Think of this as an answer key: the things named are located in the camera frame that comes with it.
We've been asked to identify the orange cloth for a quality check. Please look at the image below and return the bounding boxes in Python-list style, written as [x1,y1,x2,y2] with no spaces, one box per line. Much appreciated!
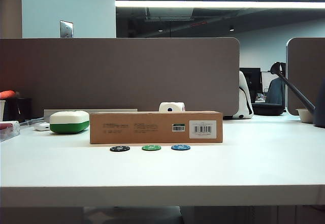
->
[0,90,20,100]

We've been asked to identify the grey-brown desk partition panel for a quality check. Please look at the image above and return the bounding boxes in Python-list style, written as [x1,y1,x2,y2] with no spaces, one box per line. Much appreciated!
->
[286,37,325,117]
[0,37,241,119]

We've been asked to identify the long ceiling light strip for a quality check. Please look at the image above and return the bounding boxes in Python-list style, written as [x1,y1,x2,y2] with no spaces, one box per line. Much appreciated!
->
[115,0,325,9]

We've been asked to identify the dark box under cloth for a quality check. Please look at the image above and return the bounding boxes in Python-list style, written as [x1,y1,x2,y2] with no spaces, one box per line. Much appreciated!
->
[4,98,17,122]

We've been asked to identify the dark grey watering can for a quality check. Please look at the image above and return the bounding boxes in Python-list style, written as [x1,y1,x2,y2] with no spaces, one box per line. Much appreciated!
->
[270,61,325,129]

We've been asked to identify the monitor with white screen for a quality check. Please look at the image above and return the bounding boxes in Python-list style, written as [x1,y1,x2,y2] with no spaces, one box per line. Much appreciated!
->
[261,71,276,92]

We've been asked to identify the white and black figure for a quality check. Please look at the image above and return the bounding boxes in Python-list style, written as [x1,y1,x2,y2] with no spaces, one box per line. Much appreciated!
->
[232,71,254,120]

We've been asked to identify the blue poker chip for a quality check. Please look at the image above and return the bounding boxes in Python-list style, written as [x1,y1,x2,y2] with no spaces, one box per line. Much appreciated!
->
[171,144,192,151]

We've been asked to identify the white paper bowl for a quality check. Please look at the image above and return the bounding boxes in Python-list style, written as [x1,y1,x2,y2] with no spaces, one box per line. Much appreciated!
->
[296,108,315,123]

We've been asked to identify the black computer monitor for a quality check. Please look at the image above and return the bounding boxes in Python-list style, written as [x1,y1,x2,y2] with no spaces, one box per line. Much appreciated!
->
[240,67,262,100]

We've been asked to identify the large white foam dice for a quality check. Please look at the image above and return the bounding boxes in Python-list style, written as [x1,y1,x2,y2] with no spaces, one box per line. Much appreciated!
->
[158,102,186,113]

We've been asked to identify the black round bowl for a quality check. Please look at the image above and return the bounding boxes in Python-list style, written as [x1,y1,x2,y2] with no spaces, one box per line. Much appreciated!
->
[252,103,284,116]

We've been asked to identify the clear acrylic chip tray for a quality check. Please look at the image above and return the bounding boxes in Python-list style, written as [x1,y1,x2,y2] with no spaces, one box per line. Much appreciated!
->
[0,120,21,142]

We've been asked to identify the black poker chip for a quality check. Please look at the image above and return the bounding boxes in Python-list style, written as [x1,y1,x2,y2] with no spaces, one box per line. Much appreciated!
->
[109,145,131,152]

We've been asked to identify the metal wall outlet plate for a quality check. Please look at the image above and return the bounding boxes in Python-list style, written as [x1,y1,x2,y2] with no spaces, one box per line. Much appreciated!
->
[59,20,74,38]

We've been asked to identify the black mesh pen holder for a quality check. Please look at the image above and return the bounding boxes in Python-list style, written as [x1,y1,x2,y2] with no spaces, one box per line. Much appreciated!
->
[15,98,33,120]

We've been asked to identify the dark teal jacket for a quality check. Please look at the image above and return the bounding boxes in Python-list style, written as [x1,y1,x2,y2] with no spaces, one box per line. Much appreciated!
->
[265,78,287,105]

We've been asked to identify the clear acrylic tray lid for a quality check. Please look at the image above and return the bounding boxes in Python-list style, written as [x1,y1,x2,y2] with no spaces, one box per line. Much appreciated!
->
[19,116,45,127]

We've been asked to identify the green poker chip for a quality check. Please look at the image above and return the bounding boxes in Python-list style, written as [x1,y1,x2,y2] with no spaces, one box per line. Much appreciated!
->
[141,144,163,151]

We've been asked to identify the brown rectangular cardboard box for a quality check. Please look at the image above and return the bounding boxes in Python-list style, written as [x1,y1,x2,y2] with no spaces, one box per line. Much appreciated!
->
[89,110,223,144]

